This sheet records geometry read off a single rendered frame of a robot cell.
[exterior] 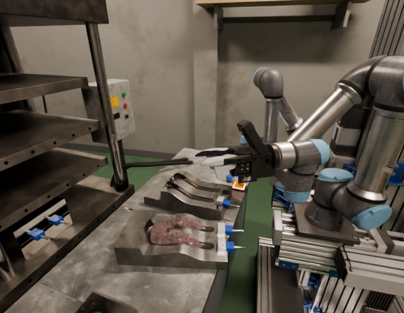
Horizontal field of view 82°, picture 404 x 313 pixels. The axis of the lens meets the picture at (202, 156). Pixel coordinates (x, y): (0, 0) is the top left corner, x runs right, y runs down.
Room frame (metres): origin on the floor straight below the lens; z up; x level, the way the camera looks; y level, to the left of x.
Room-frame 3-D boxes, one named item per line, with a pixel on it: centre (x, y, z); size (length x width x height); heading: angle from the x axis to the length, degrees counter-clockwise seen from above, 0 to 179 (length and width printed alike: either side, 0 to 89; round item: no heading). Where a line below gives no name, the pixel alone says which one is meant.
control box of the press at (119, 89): (1.67, 0.66, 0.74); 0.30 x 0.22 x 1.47; 159
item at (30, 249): (0.99, 1.02, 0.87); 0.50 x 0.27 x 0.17; 69
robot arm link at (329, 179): (0.77, -0.52, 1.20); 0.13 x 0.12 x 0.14; 12
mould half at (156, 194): (1.22, 0.08, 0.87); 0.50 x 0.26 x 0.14; 69
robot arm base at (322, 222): (0.78, -0.52, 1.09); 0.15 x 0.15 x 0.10
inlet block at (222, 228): (0.90, -0.15, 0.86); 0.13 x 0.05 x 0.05; 87
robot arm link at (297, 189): (0.61, -0.29, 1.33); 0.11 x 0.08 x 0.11; 12
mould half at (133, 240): (0.85, 0.13, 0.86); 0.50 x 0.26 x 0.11; 87
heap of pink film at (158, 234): (0.86, 0.13, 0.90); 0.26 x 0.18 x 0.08; 87
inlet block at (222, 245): (0.79, -0.14, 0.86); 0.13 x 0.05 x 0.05; 87
